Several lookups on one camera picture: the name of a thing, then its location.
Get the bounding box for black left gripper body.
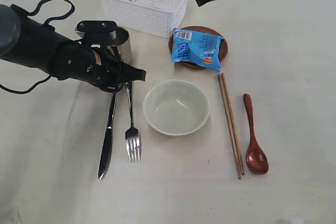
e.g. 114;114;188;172
52;40;123;93

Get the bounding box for shiny steel cup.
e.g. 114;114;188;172
108;26;133;65

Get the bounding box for dark plate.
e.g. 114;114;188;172
168;26;228;70

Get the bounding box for floral ceramic bowl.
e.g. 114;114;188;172
142;79;210;136

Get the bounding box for silver metal fork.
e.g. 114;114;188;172
125;82;141;163

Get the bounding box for blue snack packet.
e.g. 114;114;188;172
171;28;224;72

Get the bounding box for white perforated plastic basket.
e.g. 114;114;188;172
101;0;187;38

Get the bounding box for silver metal knife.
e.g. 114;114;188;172
98;93;118;180

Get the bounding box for wooden chopstick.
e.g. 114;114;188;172
217;74;241;179
221;73;245;175

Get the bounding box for brown wooden spoon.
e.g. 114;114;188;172
243;93;269;175

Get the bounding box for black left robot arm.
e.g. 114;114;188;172
1;5;146;92

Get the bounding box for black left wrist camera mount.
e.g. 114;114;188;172
75;20;117;51

